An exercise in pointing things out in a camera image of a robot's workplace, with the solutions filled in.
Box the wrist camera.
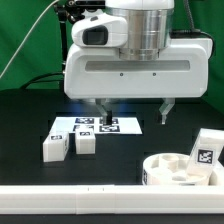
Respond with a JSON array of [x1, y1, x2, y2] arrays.
[[71, 13, 128, 48]]

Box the black camera stand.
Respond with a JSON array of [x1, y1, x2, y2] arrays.
[[53, 0, 106, 90]]

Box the white marker sheet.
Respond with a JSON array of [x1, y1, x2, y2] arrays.
[[50, 117, 142, 134]]

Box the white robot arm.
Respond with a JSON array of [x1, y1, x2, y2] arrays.
[[64, 0, 214, 122]]

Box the white cable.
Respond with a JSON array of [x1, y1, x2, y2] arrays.
[[0, 0, 61, 80]]

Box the white L-shaped fence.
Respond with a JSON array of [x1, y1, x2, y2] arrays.
[[0, 159, 224, 215]]

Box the black cables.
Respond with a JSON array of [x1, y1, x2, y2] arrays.
[[19, 71, 68, 90]]

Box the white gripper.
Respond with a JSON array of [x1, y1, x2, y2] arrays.
[[64, 38, 212, 125]]

